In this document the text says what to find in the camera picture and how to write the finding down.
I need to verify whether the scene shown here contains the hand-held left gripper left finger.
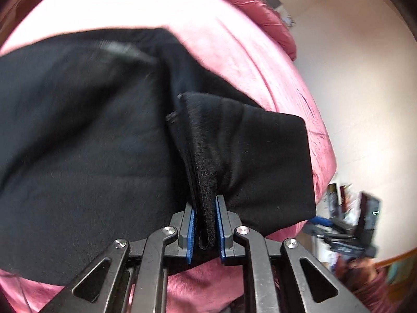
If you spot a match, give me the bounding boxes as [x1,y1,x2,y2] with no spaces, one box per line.
[39,202,196,313]

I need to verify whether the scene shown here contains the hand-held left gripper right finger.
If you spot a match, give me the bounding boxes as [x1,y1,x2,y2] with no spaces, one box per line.
[215,195,370,313]

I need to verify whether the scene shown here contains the dark bottles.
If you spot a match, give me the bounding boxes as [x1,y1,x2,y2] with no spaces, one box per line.
[325,183,355,217]

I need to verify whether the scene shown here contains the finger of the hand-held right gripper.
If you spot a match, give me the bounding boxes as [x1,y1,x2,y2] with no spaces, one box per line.
[304,216,341,239]

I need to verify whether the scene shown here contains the bed with pink sheet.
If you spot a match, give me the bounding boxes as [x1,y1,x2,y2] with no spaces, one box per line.
[0,0,338,313]

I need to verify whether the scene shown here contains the pink duvet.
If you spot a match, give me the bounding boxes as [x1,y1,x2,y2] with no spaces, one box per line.
[192,0,298,61]

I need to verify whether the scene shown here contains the black embroidered pants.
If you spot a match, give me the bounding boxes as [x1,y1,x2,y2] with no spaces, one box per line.
[0,28,317,286]

